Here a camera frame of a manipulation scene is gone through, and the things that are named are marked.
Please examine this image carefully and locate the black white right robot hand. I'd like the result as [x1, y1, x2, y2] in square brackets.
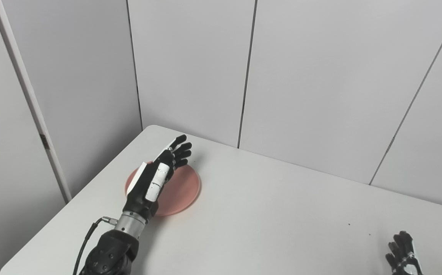
[385, 231, 424, 275]

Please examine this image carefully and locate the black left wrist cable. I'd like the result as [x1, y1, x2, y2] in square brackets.
[73, 216, 119, 275]

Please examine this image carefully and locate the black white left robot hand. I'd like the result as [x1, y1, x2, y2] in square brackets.
[123, 134, 193, 221]

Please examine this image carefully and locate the pink round plate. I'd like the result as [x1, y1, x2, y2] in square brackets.
[125, 160, 201, 217]

